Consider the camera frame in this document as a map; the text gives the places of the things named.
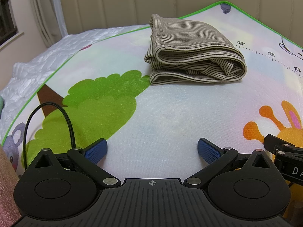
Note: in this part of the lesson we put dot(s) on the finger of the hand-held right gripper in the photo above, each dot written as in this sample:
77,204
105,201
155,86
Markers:
274,143

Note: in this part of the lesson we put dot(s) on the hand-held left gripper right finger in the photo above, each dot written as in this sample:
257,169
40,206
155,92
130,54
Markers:
208,151

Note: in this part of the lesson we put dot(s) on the cartoon printed play mat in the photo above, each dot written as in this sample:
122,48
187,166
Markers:
165,113

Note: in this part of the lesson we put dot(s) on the striped beige garment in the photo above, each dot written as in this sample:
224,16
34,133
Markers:
194,35

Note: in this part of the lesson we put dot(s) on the window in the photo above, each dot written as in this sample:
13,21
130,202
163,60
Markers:
7,16

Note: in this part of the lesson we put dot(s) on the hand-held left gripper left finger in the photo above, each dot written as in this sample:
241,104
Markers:
97,152

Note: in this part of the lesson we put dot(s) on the pink cloth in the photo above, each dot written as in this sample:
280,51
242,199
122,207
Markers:
7,189

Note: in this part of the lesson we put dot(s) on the beige curtain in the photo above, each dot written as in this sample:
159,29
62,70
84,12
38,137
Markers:
42,11

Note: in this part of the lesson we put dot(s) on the beige padded headboard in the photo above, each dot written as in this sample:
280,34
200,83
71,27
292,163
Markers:
142,2

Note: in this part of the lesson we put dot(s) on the white quilted bedsheet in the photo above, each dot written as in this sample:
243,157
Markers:
47,56

